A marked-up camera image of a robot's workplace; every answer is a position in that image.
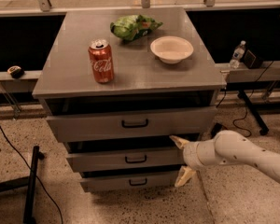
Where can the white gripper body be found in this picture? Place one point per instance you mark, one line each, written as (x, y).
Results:
(190, 155)

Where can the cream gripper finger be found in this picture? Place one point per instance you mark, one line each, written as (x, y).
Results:
(179, 142)
(184, 175)

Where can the grey drawer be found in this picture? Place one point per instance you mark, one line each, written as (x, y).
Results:
(114, 182)
(130, 124)
(90, 159)

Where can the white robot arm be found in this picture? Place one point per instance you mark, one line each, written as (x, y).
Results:
(226, 148)

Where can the grey bottom drawer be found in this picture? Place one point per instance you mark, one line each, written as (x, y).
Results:
(114, 182)

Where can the grey top drawer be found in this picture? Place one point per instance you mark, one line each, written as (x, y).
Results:
(130, 124)

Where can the grey drawer cabinet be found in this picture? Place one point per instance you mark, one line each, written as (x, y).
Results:
(141, 80)

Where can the white bowl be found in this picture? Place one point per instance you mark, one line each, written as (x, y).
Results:
(171, 49)

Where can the small black box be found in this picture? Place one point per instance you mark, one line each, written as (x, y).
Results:
(251, 60)

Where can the clear water bottle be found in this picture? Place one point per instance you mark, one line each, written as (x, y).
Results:
(237, 55)

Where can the red cola can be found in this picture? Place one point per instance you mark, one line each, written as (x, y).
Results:
(100, 54)

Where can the green chip bag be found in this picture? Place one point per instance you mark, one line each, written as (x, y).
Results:
(130, 28)

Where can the black floor stand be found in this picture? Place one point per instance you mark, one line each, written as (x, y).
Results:
(29, 182)

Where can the black yellow tape measure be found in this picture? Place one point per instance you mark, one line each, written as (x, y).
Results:
(15, 71)

